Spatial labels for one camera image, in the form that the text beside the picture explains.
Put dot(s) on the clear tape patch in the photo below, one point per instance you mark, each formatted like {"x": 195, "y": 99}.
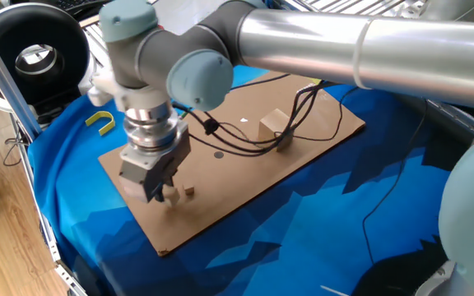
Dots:
{"x": 321, "y": 96}

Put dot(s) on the silver force torque sensor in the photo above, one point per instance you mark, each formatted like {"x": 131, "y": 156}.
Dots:
{"x": 150, "y": 127}

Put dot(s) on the white gripper adapter plate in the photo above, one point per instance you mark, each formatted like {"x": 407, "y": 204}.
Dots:
{"x": 138, "y": 158}

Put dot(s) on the grey Schunk gripper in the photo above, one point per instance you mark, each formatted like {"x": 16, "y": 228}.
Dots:
{"x": 171, "y": 164}

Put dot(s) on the small wooden cube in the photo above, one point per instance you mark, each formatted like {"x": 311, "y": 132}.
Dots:
{"x": 189, "y": 191}

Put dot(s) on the yellow U-shaped plastic piece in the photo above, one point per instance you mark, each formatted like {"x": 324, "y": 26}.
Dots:
{"x": 107, "y": 121}

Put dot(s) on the medium wooden cube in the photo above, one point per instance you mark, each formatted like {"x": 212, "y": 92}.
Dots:
{"x": 172, "y": 196}

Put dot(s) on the aluminium slotted rail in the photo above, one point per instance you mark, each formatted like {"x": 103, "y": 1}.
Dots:
{"x": 455, "y": 119}

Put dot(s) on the black keyboard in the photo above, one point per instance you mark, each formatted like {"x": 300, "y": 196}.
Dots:
{"x": 78, "y": 4}

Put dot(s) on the blue mountain print cloth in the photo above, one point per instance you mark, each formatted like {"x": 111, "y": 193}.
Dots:
{"x": 303, "y": 246}

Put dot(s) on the aluminium table edge rail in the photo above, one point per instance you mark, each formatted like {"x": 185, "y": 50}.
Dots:
{"x": 49, "y": 242}

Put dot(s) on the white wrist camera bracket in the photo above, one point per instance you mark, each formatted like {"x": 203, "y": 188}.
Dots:
{"x": 99, "y": 88}

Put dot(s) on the aluminium frame post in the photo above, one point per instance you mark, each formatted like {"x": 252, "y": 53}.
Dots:
{"x": 2, "y": 78}

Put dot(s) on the large wooden cube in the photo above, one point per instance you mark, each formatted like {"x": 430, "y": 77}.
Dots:
{"x": 270, "y": 127}

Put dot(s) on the brown cardboard sheet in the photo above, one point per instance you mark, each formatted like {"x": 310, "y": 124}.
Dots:
{"x": 229, "y": 189}

